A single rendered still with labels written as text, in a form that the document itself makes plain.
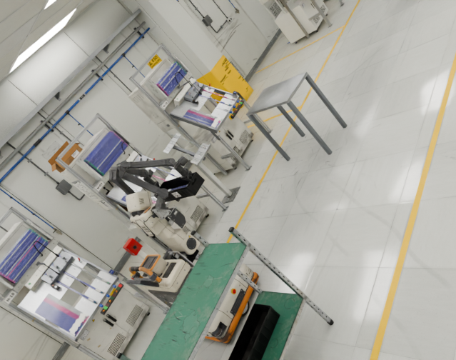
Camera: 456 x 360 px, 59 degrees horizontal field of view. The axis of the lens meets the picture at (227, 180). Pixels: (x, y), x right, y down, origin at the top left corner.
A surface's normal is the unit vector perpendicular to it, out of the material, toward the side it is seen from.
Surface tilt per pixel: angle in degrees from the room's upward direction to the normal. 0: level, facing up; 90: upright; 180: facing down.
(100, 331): 90
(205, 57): 90
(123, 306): 90
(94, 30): 90
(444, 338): 0
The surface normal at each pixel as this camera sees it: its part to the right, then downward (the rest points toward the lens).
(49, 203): 0.62, -0.15
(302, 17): -0.44, 0.74
